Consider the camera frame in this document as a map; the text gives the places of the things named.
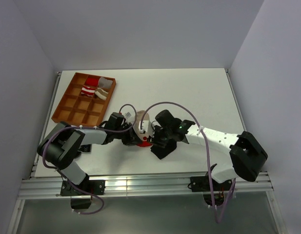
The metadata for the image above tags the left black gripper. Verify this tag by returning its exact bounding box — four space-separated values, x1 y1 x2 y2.
114 122 142 146

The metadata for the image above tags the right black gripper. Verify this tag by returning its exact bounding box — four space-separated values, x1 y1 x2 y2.
147 123 172 148

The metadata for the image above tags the beige red sock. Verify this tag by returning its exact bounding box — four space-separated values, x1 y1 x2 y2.
133 110 153 148

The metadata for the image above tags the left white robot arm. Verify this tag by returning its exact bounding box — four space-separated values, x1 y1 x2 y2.
37 112 142 195

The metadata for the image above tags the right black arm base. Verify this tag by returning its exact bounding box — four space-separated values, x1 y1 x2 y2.
187 175 232 206

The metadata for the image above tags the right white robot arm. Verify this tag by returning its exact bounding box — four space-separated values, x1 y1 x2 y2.
147 110 268 190

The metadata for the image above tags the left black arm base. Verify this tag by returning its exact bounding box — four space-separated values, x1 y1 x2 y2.
60 179 106 210

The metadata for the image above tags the red white striped sock roll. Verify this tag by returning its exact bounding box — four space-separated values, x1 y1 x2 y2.
80 86 95 97

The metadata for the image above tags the beige white rolled sock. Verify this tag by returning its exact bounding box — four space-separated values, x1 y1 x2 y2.
94 87 108 100

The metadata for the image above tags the orange compartment tray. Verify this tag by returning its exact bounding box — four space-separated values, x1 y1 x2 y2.
52 72 116 126

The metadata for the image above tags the grey rolled sock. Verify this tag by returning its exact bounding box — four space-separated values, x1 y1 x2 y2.
98 77 113 89

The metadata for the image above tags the red rolled sock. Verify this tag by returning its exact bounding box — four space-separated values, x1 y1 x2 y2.
84 75 100 87

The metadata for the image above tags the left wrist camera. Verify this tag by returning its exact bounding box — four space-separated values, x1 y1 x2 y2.
123 112 132 120

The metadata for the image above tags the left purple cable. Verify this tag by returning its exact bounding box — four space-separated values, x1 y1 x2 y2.
42 104 138 215

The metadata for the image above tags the purple cable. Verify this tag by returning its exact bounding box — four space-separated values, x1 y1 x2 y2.
139 101 236 224
42 104 138 215

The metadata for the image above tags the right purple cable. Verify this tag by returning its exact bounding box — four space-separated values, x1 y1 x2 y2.
139 101 236 224

